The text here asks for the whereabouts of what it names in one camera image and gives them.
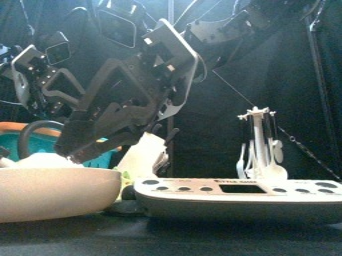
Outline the green toy piece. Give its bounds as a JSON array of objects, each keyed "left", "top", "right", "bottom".
[{"left": 116, "top": 168, "right": 136, "bottom": 202}]

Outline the white lump in bowl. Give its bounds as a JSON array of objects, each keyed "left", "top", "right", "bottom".
[{"left": 15, "top": 151, "right": 85, "bottom": 170}]

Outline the teal basket with orange rim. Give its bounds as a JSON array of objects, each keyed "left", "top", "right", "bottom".
[{"left": 0, "top": 121, "right": 123, "bottom": 169}]

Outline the white round bowl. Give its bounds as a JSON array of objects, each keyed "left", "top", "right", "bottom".
[{"left": 0, "top": 165, "right": 123, "bottom": 224}]

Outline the white toy fork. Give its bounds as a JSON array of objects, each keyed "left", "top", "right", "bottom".
[{"left": 235, "top": 142, "right": 248, "bottom": 180}]

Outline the white utensil rack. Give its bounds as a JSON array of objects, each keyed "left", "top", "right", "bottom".
[{"left": 236, "top": 105, "right": 290, "bottom": 181}]

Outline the white toy spoon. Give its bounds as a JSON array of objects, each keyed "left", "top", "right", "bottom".
[{"left": 267, "top": 138, "right": 290, "bottom": 181}]

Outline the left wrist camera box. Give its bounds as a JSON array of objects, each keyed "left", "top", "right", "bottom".
[{"left": 44, "top": 40, "right": 73, "bottom": 67}]

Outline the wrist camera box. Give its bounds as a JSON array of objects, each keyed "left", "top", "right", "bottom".
[
  {"left": 96, "top": 7, "right": 139, "bottom": 49},
  {"left": 44, "top": 40, "right": 73, "bottom": 67}
]

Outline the black curved basket handle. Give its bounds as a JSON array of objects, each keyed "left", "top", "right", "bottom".
[{"left": 16, "top": 119, "right": 67, "bottom": 160}]

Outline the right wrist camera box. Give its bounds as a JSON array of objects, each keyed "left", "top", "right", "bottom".
[{"left": 96, "top": 7, "right": 139, "bottom": 49}]

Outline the black frame pole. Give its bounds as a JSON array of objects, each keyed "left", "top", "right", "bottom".
[{"left": 303, "top": 13, "right": 334, "bottom": 141}]

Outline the thin diagonal cable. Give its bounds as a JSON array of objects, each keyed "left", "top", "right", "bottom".
[{"left": 211, "top": 69, "right": 342, "bottom": 182}]

